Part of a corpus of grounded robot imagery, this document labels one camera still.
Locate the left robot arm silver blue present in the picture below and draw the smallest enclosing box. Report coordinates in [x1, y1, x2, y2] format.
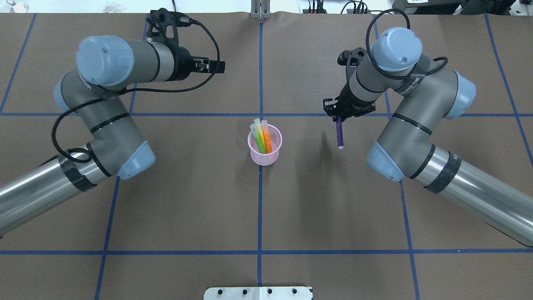
[0, 34, 225, 235]

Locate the orange highlighter pen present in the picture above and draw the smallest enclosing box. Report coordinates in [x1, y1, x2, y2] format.
[261, 120, 273, 154]

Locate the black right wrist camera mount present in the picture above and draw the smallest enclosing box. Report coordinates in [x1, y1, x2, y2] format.
[337, 47, 367, 81]

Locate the purple highlighter pen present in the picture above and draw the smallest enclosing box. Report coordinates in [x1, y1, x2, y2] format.
[335, 117, 344, 150]

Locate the black camera cable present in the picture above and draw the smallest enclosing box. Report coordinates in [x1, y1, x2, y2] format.
[365, 8, 449, 80]
[51, 19, 220, 164]

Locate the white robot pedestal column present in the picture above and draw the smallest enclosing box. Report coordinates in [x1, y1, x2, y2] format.
[203, 286, 314, 300]

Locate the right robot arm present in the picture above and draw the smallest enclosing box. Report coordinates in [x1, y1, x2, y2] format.
[322, 27, 533, 248]

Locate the brown paper table mat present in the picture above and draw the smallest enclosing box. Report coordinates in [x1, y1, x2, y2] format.
[1, 13, 532, 300]

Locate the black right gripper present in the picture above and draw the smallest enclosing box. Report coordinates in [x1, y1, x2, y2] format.
[323, 85, 376, 119]

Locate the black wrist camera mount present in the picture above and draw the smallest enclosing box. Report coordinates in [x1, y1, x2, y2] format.
[337, 47, 367, 81]
[145, 8, 193, 46]

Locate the yellow highlighter pen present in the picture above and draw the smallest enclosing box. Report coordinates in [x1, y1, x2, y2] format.
[254, 118, 266, 148]

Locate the black right camera cable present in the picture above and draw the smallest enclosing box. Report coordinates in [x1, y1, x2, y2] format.
[365, 8, 449, 80]

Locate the pink mesh pen holder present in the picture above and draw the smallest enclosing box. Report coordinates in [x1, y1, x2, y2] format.
[247, 125, 282, 166]

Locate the green highlighter pen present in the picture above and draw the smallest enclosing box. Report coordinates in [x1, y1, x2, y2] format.
[250, 123, 266, 154]

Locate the aluminium frame post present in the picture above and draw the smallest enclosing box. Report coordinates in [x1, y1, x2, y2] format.
[250, 0, 271, 20]

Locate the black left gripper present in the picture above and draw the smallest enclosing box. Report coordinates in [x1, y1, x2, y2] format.
[173, 46, 225, 80]

